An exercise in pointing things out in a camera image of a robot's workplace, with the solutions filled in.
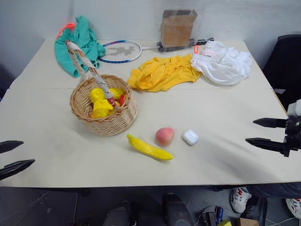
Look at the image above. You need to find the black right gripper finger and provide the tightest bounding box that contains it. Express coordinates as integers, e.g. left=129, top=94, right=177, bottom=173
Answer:
left=253, top=117, right=288, bottom=129
left=245, top=137, right=286, bottom=155

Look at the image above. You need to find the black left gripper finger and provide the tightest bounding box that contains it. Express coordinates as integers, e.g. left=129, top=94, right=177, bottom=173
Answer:
left=0, top=140, right=24, bottom=154
left=0, top=159, right=36, bottom=181

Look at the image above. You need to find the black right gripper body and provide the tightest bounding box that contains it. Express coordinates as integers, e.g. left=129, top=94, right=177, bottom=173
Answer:
left=283, top=114, right=301, bottom=158

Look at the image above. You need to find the woven wicker basket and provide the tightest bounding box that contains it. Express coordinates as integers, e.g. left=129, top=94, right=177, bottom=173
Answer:
left=69, top=40, right=139, bottom=137

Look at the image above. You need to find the blue jeans leg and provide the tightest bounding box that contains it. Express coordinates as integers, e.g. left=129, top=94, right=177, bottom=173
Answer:
left=246, top=182, right=301, bottom=200

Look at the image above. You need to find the black chair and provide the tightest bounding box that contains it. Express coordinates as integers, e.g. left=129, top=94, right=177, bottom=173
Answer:
left=261, top=34, right=301, bottom=112

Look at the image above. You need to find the white red sneaker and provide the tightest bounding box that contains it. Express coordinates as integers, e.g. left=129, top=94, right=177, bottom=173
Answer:
left=230, top=186, right=253, bottom=214
left=285, top=198, right=301, bottom=220

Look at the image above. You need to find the white cloth garment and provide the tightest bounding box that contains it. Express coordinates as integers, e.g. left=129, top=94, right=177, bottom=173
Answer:
left=190, top=41, right=253, bottom=87

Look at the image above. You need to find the white earbuds case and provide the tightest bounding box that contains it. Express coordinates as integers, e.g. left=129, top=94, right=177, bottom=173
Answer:
left=182, top=129, right=200, bottom=147

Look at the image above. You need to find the small brown cardboard box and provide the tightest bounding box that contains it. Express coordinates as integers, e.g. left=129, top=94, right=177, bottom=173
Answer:
left=236, top=217, right=260, bottom=226

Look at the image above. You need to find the black blue device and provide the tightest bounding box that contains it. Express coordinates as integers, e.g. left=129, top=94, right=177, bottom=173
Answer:
left=201, top=205, right=224, bottom=226

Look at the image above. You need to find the pink toy peach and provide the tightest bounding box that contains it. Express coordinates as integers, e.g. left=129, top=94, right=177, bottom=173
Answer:
left=155, top=127, right=175, bottom=147

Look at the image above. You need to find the dark rounded shape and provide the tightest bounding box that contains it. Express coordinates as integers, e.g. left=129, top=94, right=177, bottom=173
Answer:
left=162, top=193, right=195, bottom=226
left=102, top=201, right=138, bottom=226

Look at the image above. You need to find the yellow cloth garment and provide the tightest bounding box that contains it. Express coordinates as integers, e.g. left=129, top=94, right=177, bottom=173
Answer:
left=127, top=53, right=203, bottom=93

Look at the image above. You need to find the yellow toy banana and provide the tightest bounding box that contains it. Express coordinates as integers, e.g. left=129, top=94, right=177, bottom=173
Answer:
left=127, top=134, right=174, bottom=162

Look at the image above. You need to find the teal cloth garment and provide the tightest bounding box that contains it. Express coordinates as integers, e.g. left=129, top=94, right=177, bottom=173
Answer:
left=54, top=15, right=107, bottom=79

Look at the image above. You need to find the blue white badminton racket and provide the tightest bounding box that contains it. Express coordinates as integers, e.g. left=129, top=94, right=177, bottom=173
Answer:
left=97, top=36, right=215, bottom=64

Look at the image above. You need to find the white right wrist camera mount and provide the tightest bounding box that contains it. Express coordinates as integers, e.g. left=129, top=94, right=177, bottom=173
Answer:
left=287, top=98, right=301, bottom=116

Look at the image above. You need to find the orange cord loop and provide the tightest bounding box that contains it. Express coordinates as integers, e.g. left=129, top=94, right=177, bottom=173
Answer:
left=56, top=22, right=77, bottom=40

